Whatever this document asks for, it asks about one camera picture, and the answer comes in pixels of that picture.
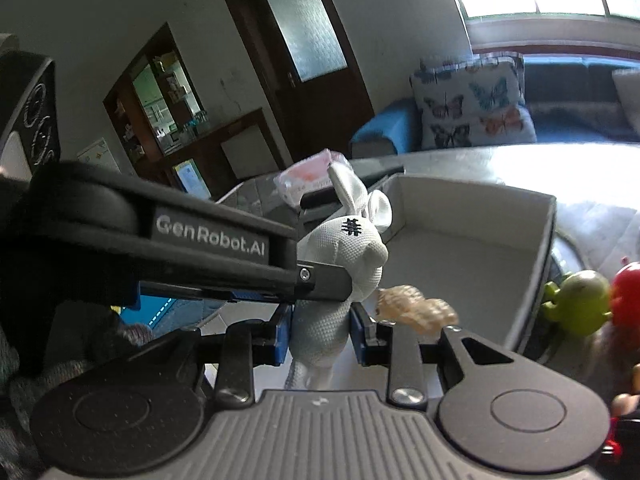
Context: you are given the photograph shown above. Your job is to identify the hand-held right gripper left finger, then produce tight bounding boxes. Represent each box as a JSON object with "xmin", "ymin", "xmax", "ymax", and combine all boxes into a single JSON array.
[{"xmin": 150, "ymin": 305, "xmax": 293, "ymax": 408}]

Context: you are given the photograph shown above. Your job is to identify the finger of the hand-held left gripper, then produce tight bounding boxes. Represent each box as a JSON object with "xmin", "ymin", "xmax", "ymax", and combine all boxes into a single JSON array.
[
  {"xmin": 299, "ymin": 189, "xmax": 341, "ymax": 212},
  {"xmin": 295, "ymin": 262, "xmax": 353, "ymax": 303}
]

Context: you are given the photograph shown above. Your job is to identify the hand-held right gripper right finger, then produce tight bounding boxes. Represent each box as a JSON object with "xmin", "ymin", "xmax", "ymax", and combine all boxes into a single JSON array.
[{"xmin": 350, "ymin": 305, "xmax": 516, "ymax": 407}]

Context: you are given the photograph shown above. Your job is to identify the white plush toy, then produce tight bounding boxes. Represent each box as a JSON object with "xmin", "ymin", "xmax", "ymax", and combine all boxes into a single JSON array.
[{"xmin": 282, "ymin": 162, "xmax": 393, "ymax": 391}]

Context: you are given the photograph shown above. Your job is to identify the beige plastic toy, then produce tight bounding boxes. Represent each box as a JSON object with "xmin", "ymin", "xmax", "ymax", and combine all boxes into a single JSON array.
[{"xmin": 376, "ymin": 284, "xmax": 460, "ymax": 335}]

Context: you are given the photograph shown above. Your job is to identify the grey cardboard box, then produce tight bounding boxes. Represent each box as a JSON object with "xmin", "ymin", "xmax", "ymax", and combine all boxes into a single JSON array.
[{"xmin": 350, "ymin": 172, "xmax": 558, "ymax": 353}]

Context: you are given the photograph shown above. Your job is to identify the red robot figure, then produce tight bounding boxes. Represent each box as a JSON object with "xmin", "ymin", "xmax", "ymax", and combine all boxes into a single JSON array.
[{"xmin": 609, "ymin": 257, "xmax": 640, "ymax": 328}]

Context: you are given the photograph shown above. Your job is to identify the white pink tissue pack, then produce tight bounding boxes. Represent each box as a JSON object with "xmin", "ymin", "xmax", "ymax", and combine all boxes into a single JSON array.
[{"xmin": 273, "ymin": 149, "xmax": 351, "ymax": 207}]

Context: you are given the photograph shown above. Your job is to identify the blue sofa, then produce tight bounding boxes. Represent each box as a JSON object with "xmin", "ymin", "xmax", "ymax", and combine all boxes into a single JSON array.
[{"xmin": 348, "ymin": 52, "xmax": 640, "ymax": 158}]

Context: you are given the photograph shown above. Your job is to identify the dark wooden cabinet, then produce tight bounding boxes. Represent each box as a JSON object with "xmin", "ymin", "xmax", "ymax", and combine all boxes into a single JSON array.
[{"xmin": 102, "ymin": 22, "xmax": 286, "ymax": 201}]

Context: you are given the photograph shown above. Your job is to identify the dark wooden door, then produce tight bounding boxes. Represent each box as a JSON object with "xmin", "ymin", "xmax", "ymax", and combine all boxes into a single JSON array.
[{"xmin": 216, "ymin": 0, "xmax": 376, "ymax": 133}]

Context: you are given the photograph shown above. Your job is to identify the butterfly print pillow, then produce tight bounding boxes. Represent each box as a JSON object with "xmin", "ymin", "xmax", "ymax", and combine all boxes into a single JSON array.
[{"xmin": 410, "ymin": 52, "xmax": 538, "ymax": 151}]

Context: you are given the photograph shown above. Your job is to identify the dark fuzzy cloth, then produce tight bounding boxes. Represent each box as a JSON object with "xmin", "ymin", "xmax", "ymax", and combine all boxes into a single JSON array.
[{"xmin": 0, "ymin": 310, "xmax": 153, "ymax": 461}]

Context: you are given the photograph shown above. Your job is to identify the green robot figure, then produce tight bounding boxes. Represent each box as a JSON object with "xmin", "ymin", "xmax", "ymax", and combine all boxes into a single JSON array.
[{"xmin": 542, "ymin": 270, "xmax": 613, "ymax": 337}]

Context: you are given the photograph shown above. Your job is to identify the grey quilted star table cover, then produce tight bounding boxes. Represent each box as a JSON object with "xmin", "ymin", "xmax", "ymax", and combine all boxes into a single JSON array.
[{"xmin": 215, "ymin": 142, "xmax": 640, "ymax": 401}]

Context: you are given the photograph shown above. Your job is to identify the grey pillow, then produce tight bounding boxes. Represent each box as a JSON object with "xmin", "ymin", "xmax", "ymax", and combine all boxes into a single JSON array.
[{"xmin": 612, "ymin": 67, "xmax": 640, "ymax": 122}]

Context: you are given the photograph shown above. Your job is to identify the white wall sheet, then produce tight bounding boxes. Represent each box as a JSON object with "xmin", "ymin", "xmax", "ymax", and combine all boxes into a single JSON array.
[{"xmin": 77, "ymin": 137, "xmax": 122, "ymax": 174}]

